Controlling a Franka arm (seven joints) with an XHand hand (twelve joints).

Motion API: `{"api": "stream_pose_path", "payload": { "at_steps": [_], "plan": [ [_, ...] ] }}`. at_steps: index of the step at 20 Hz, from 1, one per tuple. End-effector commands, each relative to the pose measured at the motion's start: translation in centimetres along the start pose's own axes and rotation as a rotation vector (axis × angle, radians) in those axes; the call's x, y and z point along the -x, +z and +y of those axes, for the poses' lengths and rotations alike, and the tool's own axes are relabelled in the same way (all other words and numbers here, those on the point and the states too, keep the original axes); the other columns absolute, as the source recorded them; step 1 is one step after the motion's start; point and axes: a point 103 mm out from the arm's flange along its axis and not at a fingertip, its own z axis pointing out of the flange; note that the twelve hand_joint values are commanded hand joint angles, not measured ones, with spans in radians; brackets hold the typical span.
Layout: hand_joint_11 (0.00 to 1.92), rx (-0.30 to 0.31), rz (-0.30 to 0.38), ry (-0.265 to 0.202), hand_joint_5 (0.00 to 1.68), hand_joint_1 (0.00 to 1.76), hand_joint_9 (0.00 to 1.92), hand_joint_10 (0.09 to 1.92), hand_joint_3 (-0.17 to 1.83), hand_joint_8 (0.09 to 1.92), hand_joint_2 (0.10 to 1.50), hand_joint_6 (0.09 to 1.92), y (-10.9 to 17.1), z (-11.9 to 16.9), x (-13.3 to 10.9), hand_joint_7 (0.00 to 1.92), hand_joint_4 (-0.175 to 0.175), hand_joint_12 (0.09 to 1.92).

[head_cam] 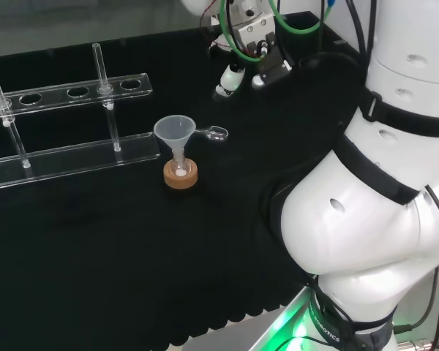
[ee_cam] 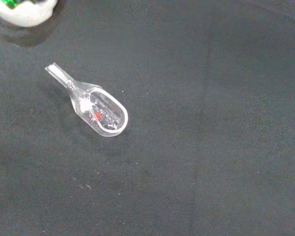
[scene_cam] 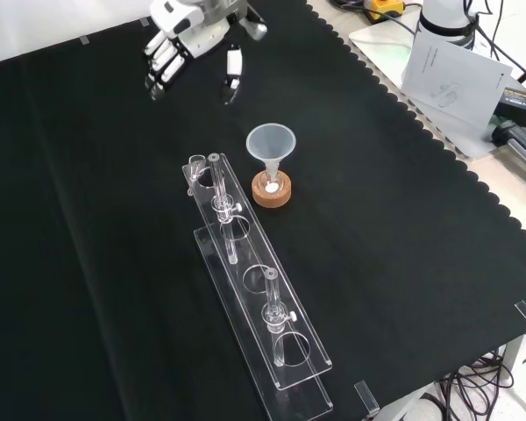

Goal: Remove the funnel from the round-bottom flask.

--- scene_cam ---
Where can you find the clear funnel stand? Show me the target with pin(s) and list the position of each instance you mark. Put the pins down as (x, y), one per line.
(254, 245)

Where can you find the white printed paper sheet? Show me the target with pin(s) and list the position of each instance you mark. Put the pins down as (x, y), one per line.
(456, 79)

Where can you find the grey bench leg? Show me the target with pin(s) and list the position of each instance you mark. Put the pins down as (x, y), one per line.
(515, 357)

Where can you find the clear plastic funnel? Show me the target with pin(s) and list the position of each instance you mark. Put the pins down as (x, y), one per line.
(269, 144)

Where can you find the round-bottom glass flask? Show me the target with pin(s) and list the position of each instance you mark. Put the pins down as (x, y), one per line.
(272, 187)

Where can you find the black bench cloth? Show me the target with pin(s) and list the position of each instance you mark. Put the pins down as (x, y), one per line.
(114, 263)

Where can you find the black power supply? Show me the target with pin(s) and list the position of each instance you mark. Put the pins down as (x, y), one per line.
(523, 103)

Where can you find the pale board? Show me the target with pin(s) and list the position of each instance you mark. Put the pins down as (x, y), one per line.
(377, 41)

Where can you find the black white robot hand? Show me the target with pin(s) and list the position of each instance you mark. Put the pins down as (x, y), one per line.
(193, 30)

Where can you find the yellow stop button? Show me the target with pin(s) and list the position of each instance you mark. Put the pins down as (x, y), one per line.
(385, 6)

